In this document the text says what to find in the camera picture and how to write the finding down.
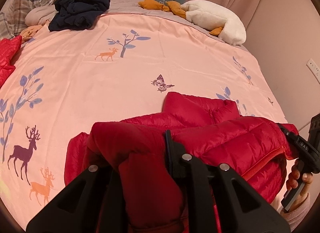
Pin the person's right hand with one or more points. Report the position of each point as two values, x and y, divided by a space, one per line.
294 178

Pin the dark navy garment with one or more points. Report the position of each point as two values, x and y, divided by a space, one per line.
77 14

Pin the grey folded blanket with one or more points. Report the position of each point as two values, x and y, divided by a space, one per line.
40 15

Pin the folded red puffer jacket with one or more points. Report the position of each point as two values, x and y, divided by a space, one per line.
8 49

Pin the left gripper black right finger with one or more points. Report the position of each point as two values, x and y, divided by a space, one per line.
218 198

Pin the pink deer print duvet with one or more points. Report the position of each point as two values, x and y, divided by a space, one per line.
123 67

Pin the white wall socket strip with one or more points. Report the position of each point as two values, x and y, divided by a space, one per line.
313 67

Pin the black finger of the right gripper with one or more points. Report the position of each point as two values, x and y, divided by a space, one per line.
290 133

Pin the white goose plush toy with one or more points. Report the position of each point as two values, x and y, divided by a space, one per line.
216 19

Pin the plaid pillow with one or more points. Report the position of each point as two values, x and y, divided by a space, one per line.
13 17

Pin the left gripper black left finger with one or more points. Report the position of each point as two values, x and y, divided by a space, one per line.
92 202

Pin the red puffer jacket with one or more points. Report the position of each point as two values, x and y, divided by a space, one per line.
209 129
8 49

